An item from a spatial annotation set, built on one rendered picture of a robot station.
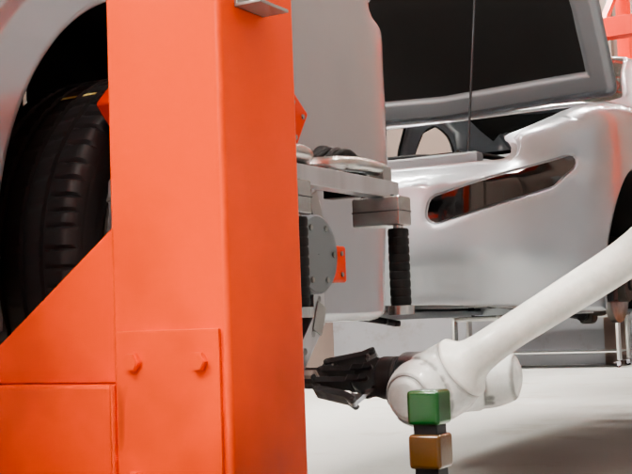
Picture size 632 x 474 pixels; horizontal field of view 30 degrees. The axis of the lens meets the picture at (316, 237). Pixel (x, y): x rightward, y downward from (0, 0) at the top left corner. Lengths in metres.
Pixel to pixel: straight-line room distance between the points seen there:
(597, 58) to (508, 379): 3.42
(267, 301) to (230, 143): 0.18
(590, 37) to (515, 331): 3.50
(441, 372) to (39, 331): 0.65
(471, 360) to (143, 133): 0.70
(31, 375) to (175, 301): 0.24
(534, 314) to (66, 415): 0.75
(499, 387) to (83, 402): 0.79
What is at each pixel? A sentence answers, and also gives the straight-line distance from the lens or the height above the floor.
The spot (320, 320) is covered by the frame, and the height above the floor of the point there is 0.74.
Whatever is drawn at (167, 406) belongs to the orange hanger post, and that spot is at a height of 0.66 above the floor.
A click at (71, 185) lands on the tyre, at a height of 0.96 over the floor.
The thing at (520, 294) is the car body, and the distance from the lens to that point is 4.39.
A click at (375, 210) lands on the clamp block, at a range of 2.01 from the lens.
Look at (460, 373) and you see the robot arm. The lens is 1.81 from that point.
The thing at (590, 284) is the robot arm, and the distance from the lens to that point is 1.85.
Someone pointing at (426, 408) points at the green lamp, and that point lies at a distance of 1.36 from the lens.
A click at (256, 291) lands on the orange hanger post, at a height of 0.78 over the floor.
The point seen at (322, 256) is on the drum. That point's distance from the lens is 1.90.
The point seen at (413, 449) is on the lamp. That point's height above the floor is 0.59.
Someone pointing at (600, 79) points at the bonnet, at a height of 1.74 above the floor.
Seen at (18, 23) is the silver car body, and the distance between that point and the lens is 1.84.
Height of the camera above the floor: 0.74
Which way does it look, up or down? 4 degrees up
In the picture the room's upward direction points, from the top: 2 degrees counter-clockwise
